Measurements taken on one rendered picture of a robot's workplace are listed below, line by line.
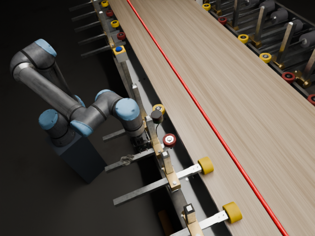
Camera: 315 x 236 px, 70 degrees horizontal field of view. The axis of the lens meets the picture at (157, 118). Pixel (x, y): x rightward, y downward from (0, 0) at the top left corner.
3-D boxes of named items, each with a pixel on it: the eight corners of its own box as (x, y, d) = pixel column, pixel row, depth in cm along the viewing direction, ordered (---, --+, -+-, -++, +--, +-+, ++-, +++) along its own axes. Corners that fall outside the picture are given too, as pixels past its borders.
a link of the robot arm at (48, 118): (45, 132, 178) (32, 118, 164) (62, 117, 184) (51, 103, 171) (55, 141, 170) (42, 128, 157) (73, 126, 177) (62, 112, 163)
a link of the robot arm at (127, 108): (124, 92, 95) (142, 102, 90) (131, 111, 104) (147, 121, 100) (108, 107, 91) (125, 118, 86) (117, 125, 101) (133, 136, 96)
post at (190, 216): (190, 237, 123) (186, 214, 85) (187, 231, 125) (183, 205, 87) (196, 234, 123) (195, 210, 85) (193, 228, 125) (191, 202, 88)
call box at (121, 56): (118, 64, 144) (115, 54, 138) (116, 58, 149) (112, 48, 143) (128, 60, 145) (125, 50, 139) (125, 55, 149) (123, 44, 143)
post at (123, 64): (135, 106, 180) (119, 62, 145) (133, 102, 183) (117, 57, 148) (140, 104, 181) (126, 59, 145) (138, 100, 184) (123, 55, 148)
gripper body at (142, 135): (136, 153, 110) (130, 140, 100) (131, 139, 115) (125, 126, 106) (150, 148, 111) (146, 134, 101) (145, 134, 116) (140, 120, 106)
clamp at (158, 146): (157, 159, 136) (156, 155, 132) (150, 142, 144) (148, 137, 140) (166, 156, 136) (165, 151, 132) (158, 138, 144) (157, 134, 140)
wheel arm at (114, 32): (79, 47, 229) (78, 43, 225) (79, 45, 231) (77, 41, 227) (120, 33, 233) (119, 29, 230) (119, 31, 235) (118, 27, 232)
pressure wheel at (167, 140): (167, 155, 139) (165, 146, 130) (162, 145, 144) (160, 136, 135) (179, 151, 140) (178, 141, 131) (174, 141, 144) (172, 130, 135)
